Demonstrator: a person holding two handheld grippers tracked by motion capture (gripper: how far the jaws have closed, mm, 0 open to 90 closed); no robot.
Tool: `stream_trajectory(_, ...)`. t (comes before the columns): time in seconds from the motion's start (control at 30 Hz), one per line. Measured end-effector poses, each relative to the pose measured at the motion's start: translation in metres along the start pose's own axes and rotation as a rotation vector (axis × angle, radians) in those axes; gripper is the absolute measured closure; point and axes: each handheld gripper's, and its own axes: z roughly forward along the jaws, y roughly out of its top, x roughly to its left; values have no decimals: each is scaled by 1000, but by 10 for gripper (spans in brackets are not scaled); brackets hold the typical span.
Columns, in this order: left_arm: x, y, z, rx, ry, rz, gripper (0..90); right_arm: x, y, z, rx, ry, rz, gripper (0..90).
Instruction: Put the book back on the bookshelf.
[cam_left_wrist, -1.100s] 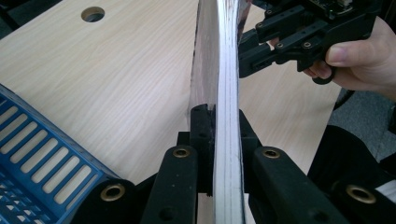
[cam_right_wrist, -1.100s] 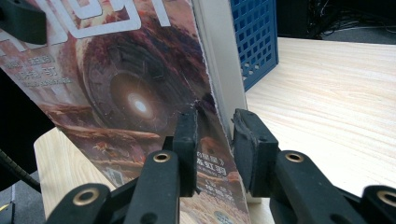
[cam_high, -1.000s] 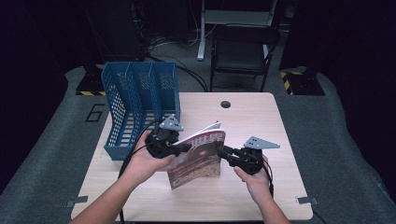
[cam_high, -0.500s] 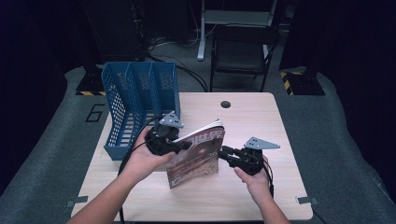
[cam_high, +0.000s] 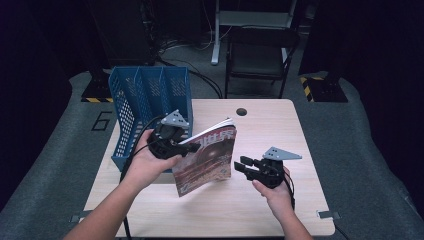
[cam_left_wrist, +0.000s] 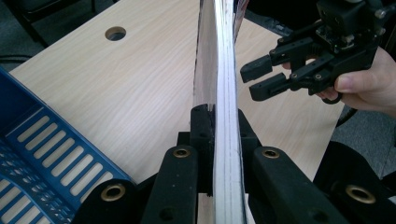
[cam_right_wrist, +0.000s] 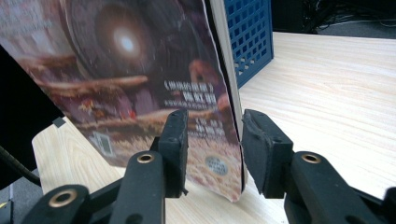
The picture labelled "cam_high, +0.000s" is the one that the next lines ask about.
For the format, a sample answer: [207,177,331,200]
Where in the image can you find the black floor cables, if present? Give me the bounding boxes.
[155,39,224,100]

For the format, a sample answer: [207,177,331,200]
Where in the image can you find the left hand-held gripper cable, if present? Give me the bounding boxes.
[119,114,166,240]

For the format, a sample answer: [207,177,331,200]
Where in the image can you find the red cover magazine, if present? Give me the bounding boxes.
[171,116,238,198]

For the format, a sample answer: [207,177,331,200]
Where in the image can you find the blue plastic file rack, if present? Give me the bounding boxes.
[108,65,194,173]

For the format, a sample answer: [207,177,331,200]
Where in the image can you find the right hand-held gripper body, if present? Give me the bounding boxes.
[248,146,303,190]

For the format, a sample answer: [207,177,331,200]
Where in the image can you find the person's left hand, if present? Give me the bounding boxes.
[124,129,183,195]

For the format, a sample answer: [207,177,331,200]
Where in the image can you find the black folding chair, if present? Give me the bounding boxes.
[224,27,301,100]

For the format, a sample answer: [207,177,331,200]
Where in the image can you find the black striped stand base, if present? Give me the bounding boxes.
[80,66,115,104]
[299,71,349,104]

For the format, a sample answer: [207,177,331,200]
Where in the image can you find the person's right hand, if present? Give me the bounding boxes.
[251,166,296,222]

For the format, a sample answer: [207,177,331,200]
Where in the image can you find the right hand-held gripper cable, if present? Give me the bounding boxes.
[283,169,298,212]

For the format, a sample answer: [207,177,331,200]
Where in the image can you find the grey metal table bracket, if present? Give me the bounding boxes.
[316,210,342,220]
[68,209,96,224]

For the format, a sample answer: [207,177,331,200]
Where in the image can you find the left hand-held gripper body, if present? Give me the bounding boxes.
[147,109,191,160]

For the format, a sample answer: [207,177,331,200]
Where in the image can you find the white metal desk frame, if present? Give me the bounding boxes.
[210,0,298,66]

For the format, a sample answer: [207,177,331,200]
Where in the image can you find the black cabinet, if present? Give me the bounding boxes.
[84,0,158,68]

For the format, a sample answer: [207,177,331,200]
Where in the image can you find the hand-held gripper cable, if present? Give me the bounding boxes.
[283,169,298,212]
[119,114,166,240]

